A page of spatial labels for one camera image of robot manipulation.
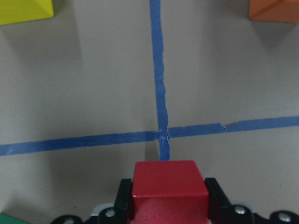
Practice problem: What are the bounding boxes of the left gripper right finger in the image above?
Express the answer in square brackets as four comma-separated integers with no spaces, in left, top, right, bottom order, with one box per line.
[205,177,231,224]

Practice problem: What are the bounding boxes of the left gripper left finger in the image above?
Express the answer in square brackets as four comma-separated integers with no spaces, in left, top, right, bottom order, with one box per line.
[114,179,133,224]

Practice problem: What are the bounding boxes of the red wooden block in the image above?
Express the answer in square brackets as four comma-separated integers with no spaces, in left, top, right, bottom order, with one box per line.
[132,161,209,224]

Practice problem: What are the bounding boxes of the green wooden block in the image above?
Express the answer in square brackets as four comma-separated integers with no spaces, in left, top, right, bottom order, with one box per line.
[0,213,27,224]

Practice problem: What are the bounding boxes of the orange wooden block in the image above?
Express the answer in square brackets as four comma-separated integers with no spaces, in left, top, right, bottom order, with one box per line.
[249,0,299,23]

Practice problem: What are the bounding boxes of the yellow wooden block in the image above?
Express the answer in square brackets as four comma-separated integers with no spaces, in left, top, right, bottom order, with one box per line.
[0,0,54,25]

